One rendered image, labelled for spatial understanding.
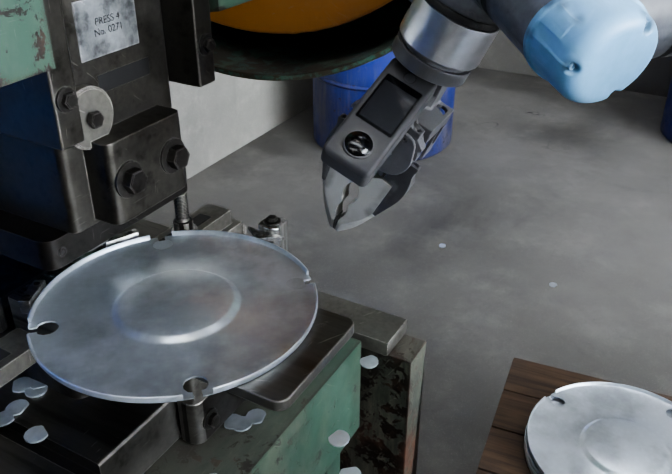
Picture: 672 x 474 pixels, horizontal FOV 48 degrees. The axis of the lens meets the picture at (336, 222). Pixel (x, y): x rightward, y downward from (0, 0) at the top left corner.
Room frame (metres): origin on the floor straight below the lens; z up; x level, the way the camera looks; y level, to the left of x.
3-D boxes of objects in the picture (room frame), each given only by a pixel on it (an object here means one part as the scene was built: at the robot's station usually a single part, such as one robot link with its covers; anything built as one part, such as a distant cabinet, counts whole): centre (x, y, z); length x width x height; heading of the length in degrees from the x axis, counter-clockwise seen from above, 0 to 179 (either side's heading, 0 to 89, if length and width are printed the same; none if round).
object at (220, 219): (0.84, 0.19, 0.76); 0.17 x 0.06 x 0.10; 151
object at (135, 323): (0.63, 0.16, 0.78); 0.29 x 0.29 x 0.01
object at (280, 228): (0.79, 0.08, 0.75); 0.03 x 0.03 x 0.10; 61
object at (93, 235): (0.70, 0.28, 0.86); 0.20 x 0.16 x 0.05; 151
